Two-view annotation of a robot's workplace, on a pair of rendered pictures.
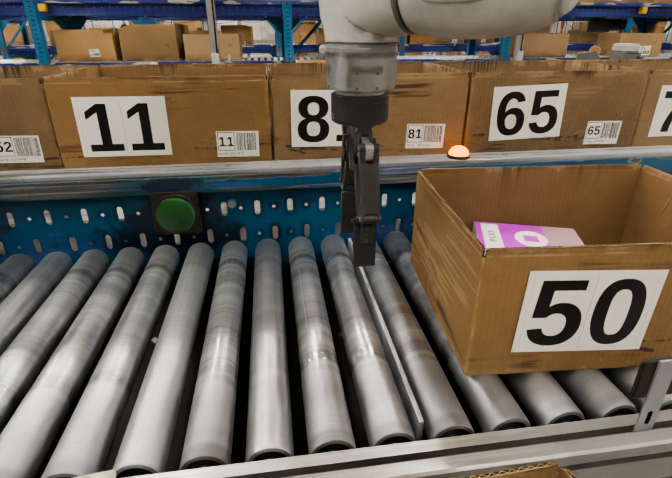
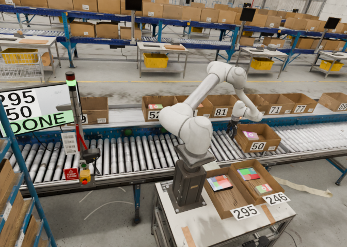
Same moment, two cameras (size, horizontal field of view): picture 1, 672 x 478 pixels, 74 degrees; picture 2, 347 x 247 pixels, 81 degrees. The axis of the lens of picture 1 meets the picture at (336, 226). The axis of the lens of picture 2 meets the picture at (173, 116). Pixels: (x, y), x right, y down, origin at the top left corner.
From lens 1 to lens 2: 1.77 m
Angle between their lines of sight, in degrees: 12
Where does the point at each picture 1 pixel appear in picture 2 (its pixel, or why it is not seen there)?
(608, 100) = (263, 108)
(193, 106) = (201, 110)
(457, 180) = (241, 125)
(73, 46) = (77, 30)
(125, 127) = not seen: hidden behind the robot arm
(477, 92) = not seen: hidden behind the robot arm
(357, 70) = (236, 119)
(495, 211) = (246, 129)
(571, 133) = not seen: hidden behind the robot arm
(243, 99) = (208, 109)
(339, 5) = (236, 113)
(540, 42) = (245, 40)
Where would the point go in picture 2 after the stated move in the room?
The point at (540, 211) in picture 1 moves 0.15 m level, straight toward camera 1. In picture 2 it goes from (252, 129) to (251, 136)
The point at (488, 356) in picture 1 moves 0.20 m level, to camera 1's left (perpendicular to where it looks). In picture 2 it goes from (247, 150) to (229, 150)
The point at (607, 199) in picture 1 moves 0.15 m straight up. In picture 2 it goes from (261, 128) to (265, 117)
